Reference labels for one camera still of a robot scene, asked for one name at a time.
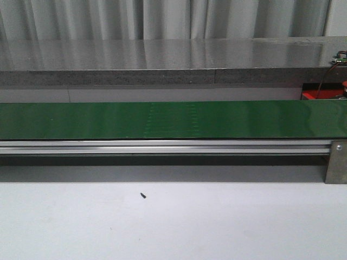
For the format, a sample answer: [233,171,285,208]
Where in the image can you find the red bin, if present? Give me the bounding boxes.
[301,83,346,100]

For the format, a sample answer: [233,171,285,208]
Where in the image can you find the green conveyor belt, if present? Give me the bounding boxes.
[1,100,346,140]

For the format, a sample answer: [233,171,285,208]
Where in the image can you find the grey curtain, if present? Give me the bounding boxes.
[1,1,346,40]

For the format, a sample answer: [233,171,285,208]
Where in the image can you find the grey stone shelf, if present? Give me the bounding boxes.
[1,37,346,86]

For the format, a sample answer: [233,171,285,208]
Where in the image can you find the red orange wire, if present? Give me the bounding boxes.
[317,64,338,100]

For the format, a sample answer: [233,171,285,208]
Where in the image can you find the aluminium conveyor rail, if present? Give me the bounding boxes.
[1,139,332,155]

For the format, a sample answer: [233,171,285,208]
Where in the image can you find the metal conveyor support bracket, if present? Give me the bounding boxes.
[325,140,347,184]

